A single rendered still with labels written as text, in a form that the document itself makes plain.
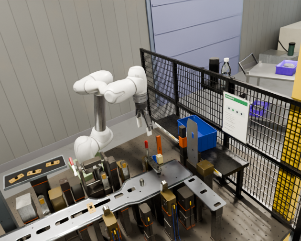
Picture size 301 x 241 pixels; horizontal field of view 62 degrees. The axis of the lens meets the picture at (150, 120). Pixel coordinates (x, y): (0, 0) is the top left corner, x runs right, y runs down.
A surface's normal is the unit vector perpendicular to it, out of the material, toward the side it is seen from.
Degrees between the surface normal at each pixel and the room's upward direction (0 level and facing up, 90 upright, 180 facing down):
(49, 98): 90
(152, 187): 0
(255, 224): 0
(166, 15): 90
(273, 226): 0
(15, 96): 90
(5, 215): 90
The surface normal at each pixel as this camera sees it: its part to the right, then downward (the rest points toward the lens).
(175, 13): 0.59, 0.33
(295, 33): -0.80, 0.36
